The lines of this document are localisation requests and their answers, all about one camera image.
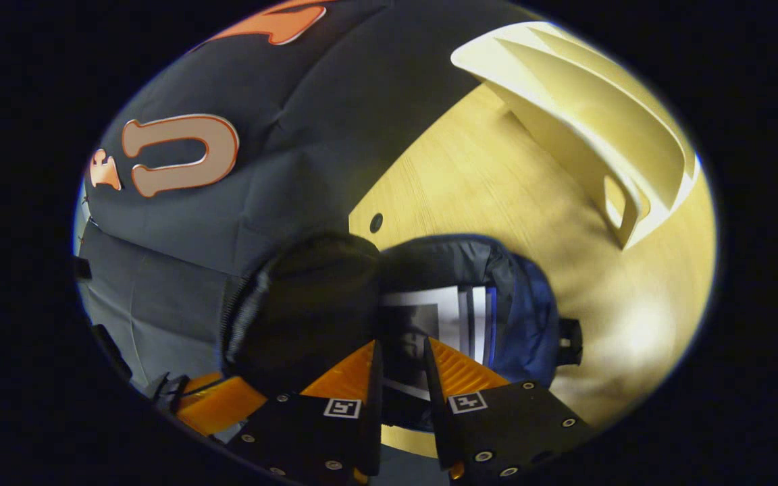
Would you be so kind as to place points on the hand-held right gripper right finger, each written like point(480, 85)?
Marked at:
point(504, 425)

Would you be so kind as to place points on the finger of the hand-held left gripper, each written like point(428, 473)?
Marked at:
point(223, 405)

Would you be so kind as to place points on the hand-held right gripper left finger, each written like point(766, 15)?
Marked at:
point(308, 439)

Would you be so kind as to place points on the blue cover book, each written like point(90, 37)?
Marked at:
point(478, 324)

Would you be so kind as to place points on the blue schoolbag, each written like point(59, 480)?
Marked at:
point(524, 317)

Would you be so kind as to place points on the white bookshelf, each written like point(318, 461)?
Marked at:
point(605, 121)

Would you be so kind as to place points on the black backdrop cloth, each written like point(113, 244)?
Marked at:
point(294, 121)

